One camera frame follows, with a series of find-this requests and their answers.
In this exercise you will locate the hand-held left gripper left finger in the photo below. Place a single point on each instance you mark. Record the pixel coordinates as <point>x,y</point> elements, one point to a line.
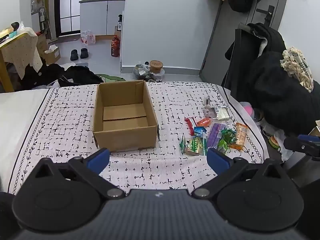
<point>100,158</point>

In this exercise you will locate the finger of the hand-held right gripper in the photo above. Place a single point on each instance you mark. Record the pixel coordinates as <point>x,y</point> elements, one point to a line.
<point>300,145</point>

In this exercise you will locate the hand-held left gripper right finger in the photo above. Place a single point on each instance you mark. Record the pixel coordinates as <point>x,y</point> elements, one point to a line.
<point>217,160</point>

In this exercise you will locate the bright green snack packet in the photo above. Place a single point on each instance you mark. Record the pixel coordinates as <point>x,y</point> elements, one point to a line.
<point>222,145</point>

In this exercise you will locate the purple snack packet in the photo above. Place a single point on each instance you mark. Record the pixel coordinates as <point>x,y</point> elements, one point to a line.
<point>215,135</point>

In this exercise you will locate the large green snack packet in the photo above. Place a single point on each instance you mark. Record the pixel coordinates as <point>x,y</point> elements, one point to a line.
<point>195,146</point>

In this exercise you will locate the teal green snack packet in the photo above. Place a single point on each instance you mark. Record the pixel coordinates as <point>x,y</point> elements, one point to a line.
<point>228,135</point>

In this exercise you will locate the orange beige snack bar packet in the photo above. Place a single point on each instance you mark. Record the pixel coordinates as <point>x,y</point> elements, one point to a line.
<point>240,135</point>

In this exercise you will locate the blue snack packet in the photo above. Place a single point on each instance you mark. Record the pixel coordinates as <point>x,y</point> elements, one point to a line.
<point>200,130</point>

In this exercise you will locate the red and white snack packet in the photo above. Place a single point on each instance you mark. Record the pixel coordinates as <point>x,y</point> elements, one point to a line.
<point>191,125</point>

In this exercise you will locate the clear snack packet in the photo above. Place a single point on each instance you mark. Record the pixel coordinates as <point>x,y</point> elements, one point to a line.
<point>209,110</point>

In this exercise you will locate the burger shaped toy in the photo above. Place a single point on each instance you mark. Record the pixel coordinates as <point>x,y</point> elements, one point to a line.
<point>274,141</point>

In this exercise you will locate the black and white printed blanket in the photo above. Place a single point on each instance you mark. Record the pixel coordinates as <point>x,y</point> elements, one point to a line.
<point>62,120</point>

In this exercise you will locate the large black coat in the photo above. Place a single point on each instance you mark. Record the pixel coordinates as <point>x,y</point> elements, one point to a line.
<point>277,92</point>

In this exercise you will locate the pink plastic item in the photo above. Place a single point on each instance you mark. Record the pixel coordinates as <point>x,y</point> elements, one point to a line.
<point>248,110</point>

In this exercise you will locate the beige knitted scarf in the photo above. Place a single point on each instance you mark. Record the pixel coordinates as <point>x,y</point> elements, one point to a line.
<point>297,65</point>

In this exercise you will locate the green cartoon rug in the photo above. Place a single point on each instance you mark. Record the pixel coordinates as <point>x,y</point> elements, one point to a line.
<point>112,78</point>

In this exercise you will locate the black bag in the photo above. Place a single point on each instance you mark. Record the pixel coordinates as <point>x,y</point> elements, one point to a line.
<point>82,76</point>

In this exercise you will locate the white bed sheet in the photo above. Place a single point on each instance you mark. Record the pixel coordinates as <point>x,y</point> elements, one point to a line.
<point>17,120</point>

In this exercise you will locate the clear trash bag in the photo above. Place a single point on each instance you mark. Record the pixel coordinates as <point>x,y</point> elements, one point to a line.
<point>140,72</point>

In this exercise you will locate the black clothes pile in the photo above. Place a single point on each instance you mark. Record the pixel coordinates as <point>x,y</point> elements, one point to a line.
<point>42,76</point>

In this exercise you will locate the white plastic container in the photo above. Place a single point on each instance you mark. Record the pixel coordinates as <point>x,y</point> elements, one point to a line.
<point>160,75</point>

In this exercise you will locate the black slipper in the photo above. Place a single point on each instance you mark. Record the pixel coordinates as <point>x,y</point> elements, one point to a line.
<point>84,53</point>
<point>74,55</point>

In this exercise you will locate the brown paper tub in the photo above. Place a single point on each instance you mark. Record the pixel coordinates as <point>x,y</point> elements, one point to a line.
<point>156,66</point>

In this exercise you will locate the black coat with white lining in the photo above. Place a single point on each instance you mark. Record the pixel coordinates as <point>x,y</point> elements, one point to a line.
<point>271,40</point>

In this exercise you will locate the red cooking oil bottle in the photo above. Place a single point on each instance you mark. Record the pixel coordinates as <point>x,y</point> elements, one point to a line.
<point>115,46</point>

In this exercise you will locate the small open cardboard box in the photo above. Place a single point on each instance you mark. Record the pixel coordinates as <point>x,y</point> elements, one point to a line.
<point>52,55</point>

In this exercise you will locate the grey door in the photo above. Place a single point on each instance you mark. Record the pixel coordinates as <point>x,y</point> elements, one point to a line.
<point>225,42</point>

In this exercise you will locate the pack of water bottles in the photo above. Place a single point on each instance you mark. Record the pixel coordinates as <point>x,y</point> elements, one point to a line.
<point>88,38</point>

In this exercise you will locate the tall cardboard box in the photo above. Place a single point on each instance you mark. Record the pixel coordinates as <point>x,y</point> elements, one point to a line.
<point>42,43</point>

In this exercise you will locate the cream dotted tablecloth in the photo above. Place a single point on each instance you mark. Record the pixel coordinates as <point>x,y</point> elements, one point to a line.
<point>22,52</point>

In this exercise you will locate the black spray bottle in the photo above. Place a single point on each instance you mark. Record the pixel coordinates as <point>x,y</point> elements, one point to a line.
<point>120,22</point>

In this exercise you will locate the white kitchen cabinet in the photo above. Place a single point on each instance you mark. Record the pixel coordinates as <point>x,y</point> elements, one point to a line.
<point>100,17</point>

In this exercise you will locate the black framed sliding door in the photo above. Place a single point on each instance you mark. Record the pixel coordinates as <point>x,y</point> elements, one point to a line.
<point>70,7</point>

